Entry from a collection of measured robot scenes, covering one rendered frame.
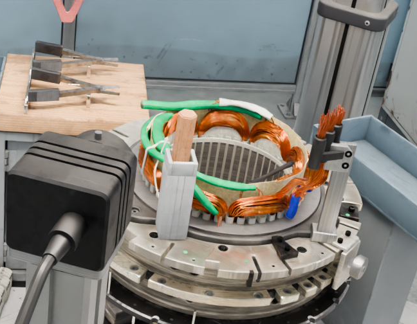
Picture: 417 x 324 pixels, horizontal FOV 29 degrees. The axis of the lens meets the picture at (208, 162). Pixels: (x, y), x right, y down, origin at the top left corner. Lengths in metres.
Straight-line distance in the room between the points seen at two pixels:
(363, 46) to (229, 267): 0.59
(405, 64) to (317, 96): 2.11
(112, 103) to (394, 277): 0.45
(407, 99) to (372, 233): 2.32
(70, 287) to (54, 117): 0.71
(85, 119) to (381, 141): 0.43
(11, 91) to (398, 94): 2.52
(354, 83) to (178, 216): 0.58
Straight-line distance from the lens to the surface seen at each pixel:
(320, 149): 0.76
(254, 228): 0.83
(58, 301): 0.37
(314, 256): 0.82
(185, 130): 0.74
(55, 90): 1.06
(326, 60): 1.30
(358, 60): 1.29
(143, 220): 0.82
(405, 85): 3.43
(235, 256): 0.80
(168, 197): 0.77
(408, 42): 3.41
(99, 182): 0.32
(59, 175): 0.32
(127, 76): 1.19
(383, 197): 1.05
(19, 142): 1.09
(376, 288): 1.14
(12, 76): 1.16
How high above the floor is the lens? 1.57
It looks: 30 degrees down
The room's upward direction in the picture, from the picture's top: 9 degrees clockwise
